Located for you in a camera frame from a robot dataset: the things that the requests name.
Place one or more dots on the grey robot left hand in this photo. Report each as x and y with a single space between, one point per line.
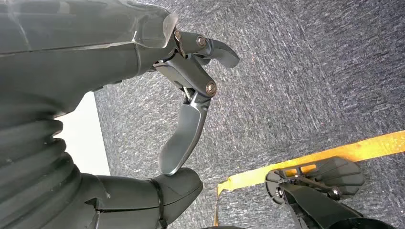
79 63

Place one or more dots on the black robot foot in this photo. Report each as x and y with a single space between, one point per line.
319 196

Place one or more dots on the yellow floor tape strip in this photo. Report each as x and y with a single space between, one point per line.
348 153

